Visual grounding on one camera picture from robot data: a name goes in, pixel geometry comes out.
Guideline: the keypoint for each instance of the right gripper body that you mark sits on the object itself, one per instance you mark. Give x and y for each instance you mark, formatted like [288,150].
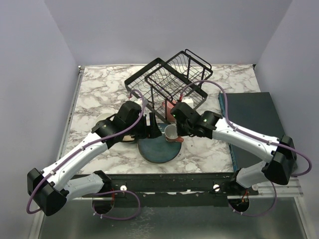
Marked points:
[183,130]

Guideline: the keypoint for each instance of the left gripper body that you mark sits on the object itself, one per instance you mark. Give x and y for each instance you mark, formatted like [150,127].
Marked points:
[144,131]

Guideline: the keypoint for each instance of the pink printed coffee mug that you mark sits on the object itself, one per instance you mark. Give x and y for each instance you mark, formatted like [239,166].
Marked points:
[171,135]

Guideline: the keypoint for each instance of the plain pink mug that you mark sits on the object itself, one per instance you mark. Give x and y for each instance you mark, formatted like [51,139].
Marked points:
[167,109]

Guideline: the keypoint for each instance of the black wire dish rack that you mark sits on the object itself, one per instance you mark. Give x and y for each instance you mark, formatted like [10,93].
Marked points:
[161,81]

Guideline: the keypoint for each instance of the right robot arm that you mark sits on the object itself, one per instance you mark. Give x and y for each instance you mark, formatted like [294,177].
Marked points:
[277,154]

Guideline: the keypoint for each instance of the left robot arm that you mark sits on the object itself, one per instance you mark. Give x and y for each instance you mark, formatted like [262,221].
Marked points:
[52,187]

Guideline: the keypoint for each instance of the dark bowl cream inside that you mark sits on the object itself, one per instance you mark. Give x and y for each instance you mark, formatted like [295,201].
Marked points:
[129,139]

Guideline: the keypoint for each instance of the blue ceramic plate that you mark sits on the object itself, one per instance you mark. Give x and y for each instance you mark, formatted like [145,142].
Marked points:
[159,150]

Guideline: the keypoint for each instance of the white small bowl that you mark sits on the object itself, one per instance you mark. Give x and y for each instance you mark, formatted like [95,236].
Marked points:
[102,117]

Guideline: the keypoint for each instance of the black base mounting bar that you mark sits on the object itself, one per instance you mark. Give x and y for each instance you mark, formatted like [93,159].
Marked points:
[181,189]

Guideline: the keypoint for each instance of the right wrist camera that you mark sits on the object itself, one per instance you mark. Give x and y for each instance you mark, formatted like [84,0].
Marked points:
[188,101]

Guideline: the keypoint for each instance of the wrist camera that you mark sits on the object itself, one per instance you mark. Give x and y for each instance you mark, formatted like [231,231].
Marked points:
[188,101]
[141,102]

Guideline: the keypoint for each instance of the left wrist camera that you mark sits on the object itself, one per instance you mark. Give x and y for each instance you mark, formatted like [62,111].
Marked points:
[141,102]

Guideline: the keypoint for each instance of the blue network switch box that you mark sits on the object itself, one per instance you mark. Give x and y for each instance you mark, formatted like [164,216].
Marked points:
[254,111]

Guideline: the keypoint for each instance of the left aluminium rail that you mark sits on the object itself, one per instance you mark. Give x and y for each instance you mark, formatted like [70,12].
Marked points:
[70,114]

